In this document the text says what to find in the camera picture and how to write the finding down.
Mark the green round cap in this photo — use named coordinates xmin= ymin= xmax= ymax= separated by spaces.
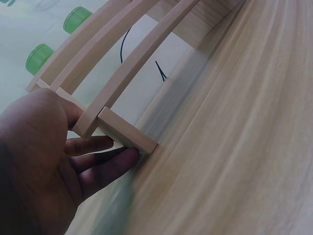
xmin=63 ymin=6 xmax=94 ymax=35
xmin=25 ymin=43 xmax=55 ymax=76

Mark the person's left hand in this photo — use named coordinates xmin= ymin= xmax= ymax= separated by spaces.
xmin=0 ymin=88 xmax=140 ymax=235

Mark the wooden slatted rack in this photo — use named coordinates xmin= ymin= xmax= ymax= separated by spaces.
xmin=25 ymin=0 xmax=235 ymax=155

